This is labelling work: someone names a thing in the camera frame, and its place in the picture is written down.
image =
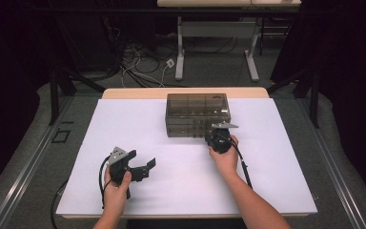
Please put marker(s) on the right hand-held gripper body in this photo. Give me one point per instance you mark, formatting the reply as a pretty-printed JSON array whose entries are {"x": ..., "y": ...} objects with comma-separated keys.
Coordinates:
[{"x": 219, "y": 141}]

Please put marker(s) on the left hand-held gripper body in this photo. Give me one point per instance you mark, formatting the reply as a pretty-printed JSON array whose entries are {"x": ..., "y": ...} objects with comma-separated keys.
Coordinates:
[{"x": 119, "y": 168}]

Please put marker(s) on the smoky clear plastic drawer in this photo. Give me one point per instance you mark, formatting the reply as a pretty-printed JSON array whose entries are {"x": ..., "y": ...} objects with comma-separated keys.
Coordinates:
[
  {"x": 184, "y": 127},
  {"x": 184, "y": 134},
  {"x": 184, "y": 121}
]

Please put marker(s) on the smoky clear drawer cabinet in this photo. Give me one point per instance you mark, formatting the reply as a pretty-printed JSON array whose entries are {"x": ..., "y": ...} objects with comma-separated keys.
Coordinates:
[{"x": 190, "y": 106}]

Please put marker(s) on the person's right hand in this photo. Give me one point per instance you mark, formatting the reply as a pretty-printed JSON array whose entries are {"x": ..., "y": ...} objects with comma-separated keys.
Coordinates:
[{"x": 225, "y": 160}]

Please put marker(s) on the person's left hand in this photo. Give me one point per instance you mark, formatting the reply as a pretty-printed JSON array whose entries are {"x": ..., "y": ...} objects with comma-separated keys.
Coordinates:
[{"x": 116, "y": 197}]

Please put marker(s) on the white table mat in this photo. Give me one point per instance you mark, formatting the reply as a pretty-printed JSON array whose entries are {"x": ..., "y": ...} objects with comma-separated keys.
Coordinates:
[{"x": 178, "y": 187}]

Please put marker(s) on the light wooden table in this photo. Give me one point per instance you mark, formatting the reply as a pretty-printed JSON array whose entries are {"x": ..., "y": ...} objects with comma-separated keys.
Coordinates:
[{"x": 139, "y": 93}]

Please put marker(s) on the white power plug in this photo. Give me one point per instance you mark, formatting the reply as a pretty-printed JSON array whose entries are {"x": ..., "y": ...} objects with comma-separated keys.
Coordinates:
[{"x": 170, "y": 63}]

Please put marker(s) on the black metal stand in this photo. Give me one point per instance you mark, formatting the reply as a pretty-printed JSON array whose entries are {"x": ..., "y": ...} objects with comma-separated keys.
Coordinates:
[
  {"x": 314, "y": 98},
  {"x": 54, "y": 95}
]

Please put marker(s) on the dark curtain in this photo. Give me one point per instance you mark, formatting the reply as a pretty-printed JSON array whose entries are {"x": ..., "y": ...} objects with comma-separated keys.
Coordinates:
[
  {"x": 6, "y": 63},
  {"x": 352, "y": 79}
]

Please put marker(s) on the aluminium floor rail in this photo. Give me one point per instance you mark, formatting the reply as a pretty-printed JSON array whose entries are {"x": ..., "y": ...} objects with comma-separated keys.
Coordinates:
[
  {"x": 28, "y": 159},
  {"x": 333, "y": 165}
]

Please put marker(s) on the white metal frame desk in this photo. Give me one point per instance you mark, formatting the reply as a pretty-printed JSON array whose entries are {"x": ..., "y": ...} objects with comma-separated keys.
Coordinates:
[{"x": 216, "y": 29}]

